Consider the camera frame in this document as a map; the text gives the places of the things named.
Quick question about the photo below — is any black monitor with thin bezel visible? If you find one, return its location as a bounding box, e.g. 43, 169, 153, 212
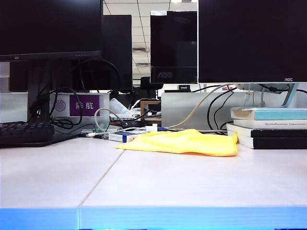
0, 0, 104, 62

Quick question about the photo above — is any black arched cable under monitor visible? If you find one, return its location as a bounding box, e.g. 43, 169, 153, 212
78, 58, 120, 93

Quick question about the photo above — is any black AOC monitor glossy bezel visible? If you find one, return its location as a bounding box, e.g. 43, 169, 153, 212
150, 10, 199, 84

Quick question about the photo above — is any beige cable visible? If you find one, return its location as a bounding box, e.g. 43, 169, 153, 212
94, 83, 232, 135

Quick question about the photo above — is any green circuit board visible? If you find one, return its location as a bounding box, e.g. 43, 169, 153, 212
81, 128, 109, 140

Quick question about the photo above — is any black keyboard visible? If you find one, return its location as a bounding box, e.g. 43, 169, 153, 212
0, 121, 55, 144

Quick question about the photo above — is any thin black cover book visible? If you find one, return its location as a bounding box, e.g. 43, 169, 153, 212
226, 123, 307, 138

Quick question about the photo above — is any large AOC monitor silver edge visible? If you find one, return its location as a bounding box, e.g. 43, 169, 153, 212
198, 0, 307, 83

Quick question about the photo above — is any white thin cable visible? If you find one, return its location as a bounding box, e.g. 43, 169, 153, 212
87, 126, 147, 138

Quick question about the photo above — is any black looped cable by sign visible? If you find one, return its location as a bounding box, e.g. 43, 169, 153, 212
49, 87, 83, 127

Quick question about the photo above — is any silver monitor stand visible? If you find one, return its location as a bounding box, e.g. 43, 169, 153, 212
236, 82, 301, 108

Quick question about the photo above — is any black flat device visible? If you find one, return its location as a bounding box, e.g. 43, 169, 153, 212
119, 119, 147, 128

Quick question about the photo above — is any purple and white name plate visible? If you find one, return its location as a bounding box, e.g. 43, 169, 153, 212
49, 92, 110, 118

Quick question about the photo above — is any black monitor back panel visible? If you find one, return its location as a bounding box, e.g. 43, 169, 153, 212
102, 14, 133, 91

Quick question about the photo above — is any white blue printed package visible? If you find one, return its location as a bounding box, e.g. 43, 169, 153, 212
109, 98, 133, 116

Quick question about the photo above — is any black cable on grey panel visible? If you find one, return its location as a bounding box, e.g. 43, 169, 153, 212
207, 87, 237, 131

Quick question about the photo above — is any white spine book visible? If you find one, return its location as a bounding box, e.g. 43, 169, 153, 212
233, 119, 307, 130

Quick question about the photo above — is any yellow microfiber rag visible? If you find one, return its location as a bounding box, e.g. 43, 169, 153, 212
115, 128, 240, 157

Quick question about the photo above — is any thick black cover book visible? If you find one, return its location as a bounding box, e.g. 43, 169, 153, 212
227, 130, 307, 150

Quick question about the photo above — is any dark monitor stand with base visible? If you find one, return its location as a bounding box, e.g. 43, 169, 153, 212
0, 59, 80, 148

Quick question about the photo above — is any wooden box frame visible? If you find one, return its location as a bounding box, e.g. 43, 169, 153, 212
140, 100, 162, 121

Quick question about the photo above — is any white and blue cardboard box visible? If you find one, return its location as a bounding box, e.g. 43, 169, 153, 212
108, 130, 145, 144

